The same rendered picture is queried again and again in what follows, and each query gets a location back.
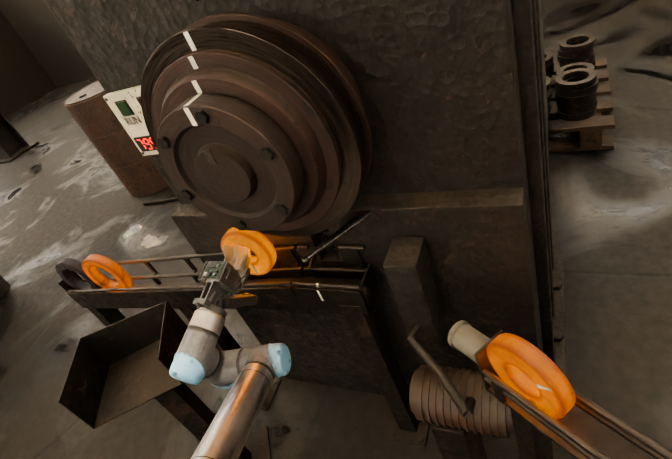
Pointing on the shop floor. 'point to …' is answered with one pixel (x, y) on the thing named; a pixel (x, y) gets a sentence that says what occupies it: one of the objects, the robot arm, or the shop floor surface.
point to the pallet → (578, 96)
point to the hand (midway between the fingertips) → (245, 245)
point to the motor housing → (425, 401)
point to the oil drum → (114, 142)
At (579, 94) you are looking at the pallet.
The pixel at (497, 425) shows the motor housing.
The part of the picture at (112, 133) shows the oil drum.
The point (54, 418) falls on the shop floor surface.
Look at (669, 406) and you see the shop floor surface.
